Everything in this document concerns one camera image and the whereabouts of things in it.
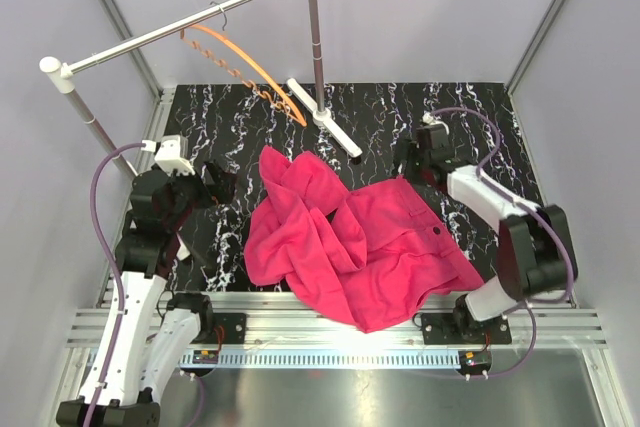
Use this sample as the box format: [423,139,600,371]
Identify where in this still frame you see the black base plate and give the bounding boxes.
[419,312,512,346]
[198,312,248,346]

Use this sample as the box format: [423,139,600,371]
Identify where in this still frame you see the aluminium frame rail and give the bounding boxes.
[65,289,607,349]

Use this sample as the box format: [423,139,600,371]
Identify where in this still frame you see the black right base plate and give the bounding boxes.
[419,312,512,346]

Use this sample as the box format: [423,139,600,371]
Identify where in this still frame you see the controller board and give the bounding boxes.
[460,350,492,367]
[192,349,219,365]

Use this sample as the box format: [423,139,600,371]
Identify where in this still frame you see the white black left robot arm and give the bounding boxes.
[56,162,236,426]

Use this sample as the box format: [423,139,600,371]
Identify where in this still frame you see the orange clothes hanger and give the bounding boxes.
[179,23,308,128]

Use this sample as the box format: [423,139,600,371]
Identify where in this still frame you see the pink trousers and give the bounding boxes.
[244,146,484,333]

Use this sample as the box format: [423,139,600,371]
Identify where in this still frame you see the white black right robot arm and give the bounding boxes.
[392,122,578,344]

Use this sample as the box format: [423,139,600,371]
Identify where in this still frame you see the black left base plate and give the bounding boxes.
[198,312,248,346]

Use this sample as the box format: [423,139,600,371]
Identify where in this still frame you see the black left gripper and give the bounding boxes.
[164,158,238,231]

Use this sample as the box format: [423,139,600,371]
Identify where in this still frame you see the right controller board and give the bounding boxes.
[460,350,492,367]

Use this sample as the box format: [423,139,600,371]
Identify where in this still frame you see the slotted white cable duct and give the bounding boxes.
[178,348,460,370]

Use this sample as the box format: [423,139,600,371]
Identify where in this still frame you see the silver white clothes rack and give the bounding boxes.
[39,0,362,159]

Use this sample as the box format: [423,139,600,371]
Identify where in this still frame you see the left controller board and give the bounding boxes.
[192,349,219,365]

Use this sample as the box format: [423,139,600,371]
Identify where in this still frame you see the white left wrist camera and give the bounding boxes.
[142,135,196,176]

